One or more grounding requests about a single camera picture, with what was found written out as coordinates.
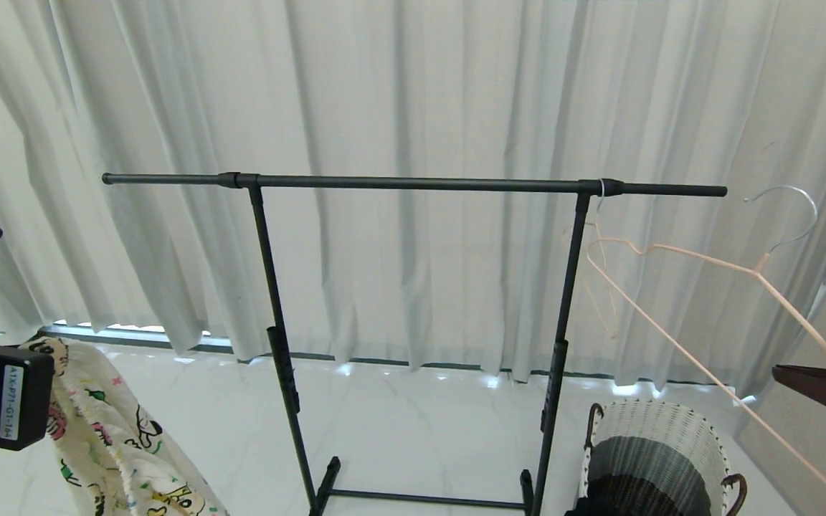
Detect cream printed shorts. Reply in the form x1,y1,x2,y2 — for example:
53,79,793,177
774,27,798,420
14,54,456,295
20,337,231,516

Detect pink clothes hanger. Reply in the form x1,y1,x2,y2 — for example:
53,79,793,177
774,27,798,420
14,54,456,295
564,195,622,339
585,185,826,516

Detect white laundry basket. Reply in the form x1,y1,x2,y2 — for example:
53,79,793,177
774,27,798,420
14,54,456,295
574,399,749,516

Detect black clothes rack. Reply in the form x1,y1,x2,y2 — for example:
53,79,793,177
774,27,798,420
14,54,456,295
101,171,728,516

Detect white curtain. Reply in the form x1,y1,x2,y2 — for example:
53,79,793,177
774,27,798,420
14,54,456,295
0,0,826,398

